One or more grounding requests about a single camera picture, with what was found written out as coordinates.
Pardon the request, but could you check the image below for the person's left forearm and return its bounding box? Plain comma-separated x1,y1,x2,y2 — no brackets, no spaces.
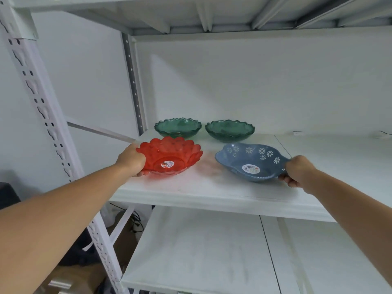
0,161,130,294

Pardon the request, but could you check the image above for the person's left hand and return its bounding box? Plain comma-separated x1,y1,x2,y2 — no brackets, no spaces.
116,144,146,178

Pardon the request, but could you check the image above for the person's right forearm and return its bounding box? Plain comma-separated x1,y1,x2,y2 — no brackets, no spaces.
302,168,392,291

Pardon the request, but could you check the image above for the brown cardboard box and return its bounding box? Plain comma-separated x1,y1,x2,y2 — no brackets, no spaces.
34,208,138,294

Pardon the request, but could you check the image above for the white metal shelving rack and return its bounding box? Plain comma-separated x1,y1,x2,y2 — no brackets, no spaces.
0,0,392,294

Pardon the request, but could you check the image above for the black cable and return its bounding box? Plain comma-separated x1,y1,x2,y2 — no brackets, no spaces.
110,203,144,234

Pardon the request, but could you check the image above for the person's right hand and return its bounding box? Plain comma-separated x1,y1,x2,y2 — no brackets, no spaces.
278,155,318,191

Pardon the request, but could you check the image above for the blue floral plastic bowl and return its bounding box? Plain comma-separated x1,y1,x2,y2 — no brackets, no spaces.
215,143,293,183

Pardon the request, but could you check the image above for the green translucent scalloped bowl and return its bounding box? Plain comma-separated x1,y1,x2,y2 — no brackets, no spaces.
154,118,202,139
205,119,255,143

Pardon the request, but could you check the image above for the red translucent plastic bowl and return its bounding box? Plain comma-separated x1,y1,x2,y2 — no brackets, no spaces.
136,136,203,176

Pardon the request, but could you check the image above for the black box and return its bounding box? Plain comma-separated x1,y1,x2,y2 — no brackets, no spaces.
0,182,21,210

